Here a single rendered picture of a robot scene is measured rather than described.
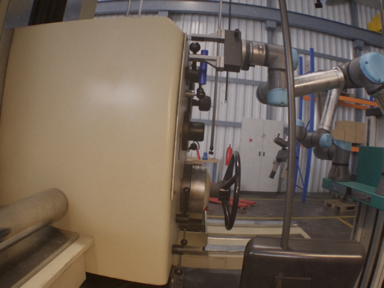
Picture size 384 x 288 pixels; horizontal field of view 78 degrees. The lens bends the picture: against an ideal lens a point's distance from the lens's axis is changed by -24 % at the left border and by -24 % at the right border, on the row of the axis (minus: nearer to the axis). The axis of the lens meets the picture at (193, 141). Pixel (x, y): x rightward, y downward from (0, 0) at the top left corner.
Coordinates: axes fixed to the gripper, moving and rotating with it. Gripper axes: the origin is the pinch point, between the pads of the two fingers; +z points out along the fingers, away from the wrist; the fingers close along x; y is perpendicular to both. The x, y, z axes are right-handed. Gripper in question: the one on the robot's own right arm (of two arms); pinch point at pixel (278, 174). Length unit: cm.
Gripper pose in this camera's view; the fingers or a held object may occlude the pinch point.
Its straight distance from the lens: 152.0
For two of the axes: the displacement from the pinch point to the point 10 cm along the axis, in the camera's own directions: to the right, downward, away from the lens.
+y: 8.8, 4.6, 1.3
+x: -1.9, 0.9, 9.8
